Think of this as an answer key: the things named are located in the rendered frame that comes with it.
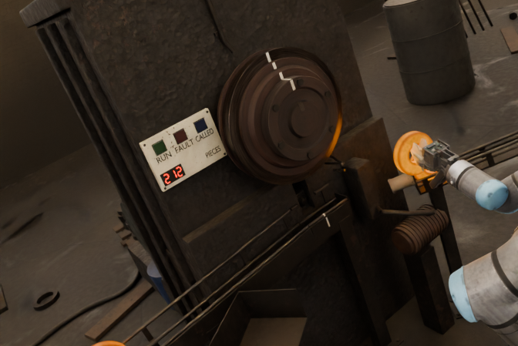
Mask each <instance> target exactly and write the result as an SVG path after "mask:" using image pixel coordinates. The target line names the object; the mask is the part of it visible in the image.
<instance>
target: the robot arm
mask: <svg viewBox="0 0 518 346"><path fill-rule="evenodd" d="M441 143H443V144H445V145H446V146H444V145H442V144H441ZM410 152H411V154H412V156H413V159H414V160H415V162H416V164H417V165H418V166H420V167H422V168H423V169H424V170H425V169H427V170H429V171H430V172H436V171H437V172H438V173H437V174H436V176H435V177H434V178H433V179H432V181H431V182H430V183H429V185H430V186H431V188H433V189H435V188H436V187H440V186H441V185H443V184H444V182H445V181H447V183H449V184H450V185H451V186H453V187H455V188H456V189H457V190H459V191H460V192H461V193H463V194H465V195H466V196H468V197H469V198H470V199H472V200H474V201H475V202H477V203H478V204H479V205H480V206H481V207H483V208H485V209H487V210H495V211H496V212H499V213H515V212H516V211H518V171H516V172H515V173H513V174H511V175H510V176H508V177H507V178H505V179H504V180H501V181H499V180H497V179H495V178H493V177H491V176H490V175H488V174H486V173H484V172H483V171H482V170H480V169H478V168H476V167H475V166H474V165H472V164H471V163H468V162H467V161H465V160H459V156H458V155H456V154H455V153H453V152H452V151H450V150H449V145H448V144H446V143H444V142H443V141H441V140H440V139H438V142H437V141H435V142H433V143H430V144H429V145H428V144H427V142H426V140H425V139H423V138H422V139H421V141H420V144H419V145H417V144H416V143H413V146H412V148H411V150H410ZM449 290H450V294H451V296H452V299H453V301H454V304H455V306H456V307H457V309H458V311H459V313H460V314H461V315H462V316H463V317H464V318H465V319H466V320H467V321H468V322H478V320H481V321H483V322H484V323H485V324H486V325H487V326H488V327H489V328H492V329H493V330H494V331H495V332H496V333H497V334H498V335H499V336H500V337H501V338H502V339H503V340H504V341H505V342H506V343H507V344H508V345H509V346H518V227H517V228H516V229H515V230H514V232H513V235H512V237H511V238H510V240H508V241H507V242H506V243H505V244H504V245H503V246H501V247H499V248H498V249H496V250H494V251H492V252H490V253H488V254H487V255H485V256H483V257H481V258H479V259H477V260H474V261H473V262H472V263H470V264H467V265H466V266H461V268H460V269H458V270H457V271H455V272H453V273H452V274H451V275H450V277H449Z"/></svg>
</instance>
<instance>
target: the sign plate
mask: <svg viewBox="0 0 518 346"><path fill-rule="evenodd" d="M201 119H204V122H205V123H206V125H207V128H206V129H205V130H203V131H201V132H198V131H197V128H196V126H195V124H194V123H196V122H197V121H199V120H201ZM182 129H183V130H184V132H185V134H186V136H187V139H186V140H184V141H183V142H181V143H178V142H177V140H176V137H175V136H174V134H175V133H177V132H179V131H181V130H182ZM160 141H163V143H164V145H165V147H166V151H164V152H163V153H161V154H159V155H157V154H156V151H155V149H154V148H153V145H154V144H156V143H158V142H160ZM140 147H141V149H142V151H143V153H144V155H145V157H146V159H147V162H148V164H149V165H150V168H151V170H152V171H153V174H154V176H155V177H156V180H157V182H158V184H159V186H160V189H161V190H162V191H163V192H164V191H166V190H168V189H169V188H171V187H172V186H175V185H177V184H178V183H180V182H181V181H183V180H185V179H186V178H188V177H190V176H192V175H194V174H195V173H197V172H199V171H200V170H202V169H203V168H205V167H207V166H209V165H210V164H212V163H214V162H216V161H218V160H219V159H221V158H222V157H224V156H226V155H227V153H226V150H225V148H224V145H223V143H222V141H221V139H220V136H219V133H218V131H217V128H216V126H215V124H214V121H213V119H212V117H211V114H210V112H209V109H206V108H205V109H203V110H201V111H199V112H198V113H195V114H193V115H192V116H190V117H188V118H186V119H184V120H182V121H180V122H178V123H177V124H175V125H173V126H171V127H169V128H167V129H165V130H163V131H162V132H160V133H157V134H156V135H154V136H151V137H150V138H148V139H146V140H144V141H142V142H141V143H140ZM177 167H179V168H177ZM176 168H177V169H176ZM180 168H181V172H179V171H180ZM173 171H175V174H174V172H173ZM178 172H179V175H182V174H183V175H182V176H178ZM165 174H166V176H164V175H165ZM167 174H168V175H169V179H167V180H166V178H168V176H167ZM175 175H177V177H176V176H175ZM165 180H166V181H167V182H168V184H167V183H166V182H165ZM169 182H170V183H169Z"/></svg>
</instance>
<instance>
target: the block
mask: <svg viewBox="0 0 518 346"><path fill-rule="evenodd" d="M341 168H342V169H345V172H343V174H344V177H345V181H346V183H347V186H348V190H349V193H350V195H351V199H352V202H353V204H354V207H355V211H356V213H357V214H358V215H359V216H361V217H365V218H368V219H370V220H374V219H375V218H377V217H378V216H379V215H381V214H380V213H379V212H378V211H377V210H376V207H377V206H380V207H381V208H382V209H383V210H385V207H384V203H383V201H382V197H381V194H380V191H379V188H378V184H377V181H376V178H375V174H374V171H373V168H372V164H371V162H370V160H365V159H361V158H357V157H353V158H351V159H350V160H349V161H347V162H346V163H345V164H344V165H343V166H341Z"/></svg>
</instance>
